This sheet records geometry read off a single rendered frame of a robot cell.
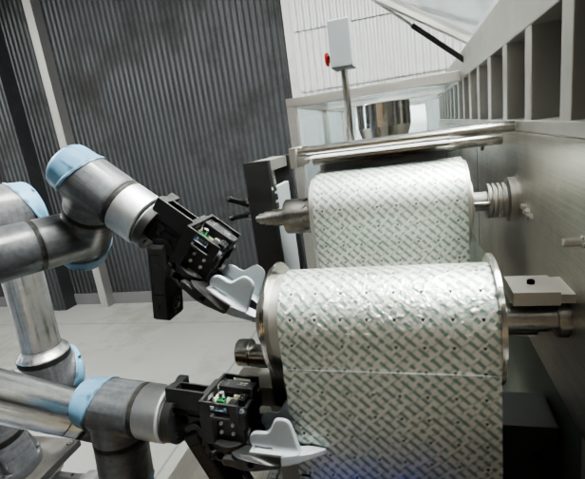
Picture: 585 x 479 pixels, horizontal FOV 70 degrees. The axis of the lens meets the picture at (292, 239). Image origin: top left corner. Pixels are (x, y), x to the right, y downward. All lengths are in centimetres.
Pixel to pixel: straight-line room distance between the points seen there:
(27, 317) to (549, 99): 108
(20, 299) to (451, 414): 91
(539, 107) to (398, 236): 26
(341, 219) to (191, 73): 340
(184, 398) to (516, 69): 71
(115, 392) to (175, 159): 353
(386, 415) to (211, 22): 368
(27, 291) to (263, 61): 299
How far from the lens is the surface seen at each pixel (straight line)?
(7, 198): 105
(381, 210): 67
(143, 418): 62
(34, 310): 112
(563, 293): 51
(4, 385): 78
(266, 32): 377
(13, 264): 66
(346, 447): 56
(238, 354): 63
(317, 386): 52
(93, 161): 64
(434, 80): 144
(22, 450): 122
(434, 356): 48
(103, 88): 445
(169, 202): 59
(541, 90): 68
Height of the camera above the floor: 148
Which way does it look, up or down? 14 degrees down
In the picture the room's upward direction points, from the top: 8 degrees counter-clockwise
